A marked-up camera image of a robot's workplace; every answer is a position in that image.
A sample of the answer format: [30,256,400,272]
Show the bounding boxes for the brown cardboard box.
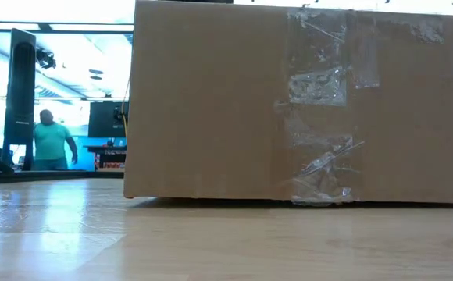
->
[123,0,453,207]

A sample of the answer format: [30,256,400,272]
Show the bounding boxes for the clear packing tape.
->
[275,7,382,207]

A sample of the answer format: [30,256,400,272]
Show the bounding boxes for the dark background desk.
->
[84,144,128,169]

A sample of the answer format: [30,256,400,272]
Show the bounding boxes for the black monitor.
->
[87,101,130,139]

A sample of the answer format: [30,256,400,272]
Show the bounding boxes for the black tower stand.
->
[0,27,37,172]

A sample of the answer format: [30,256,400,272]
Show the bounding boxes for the black ceiling camera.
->
[35,48,57,70]

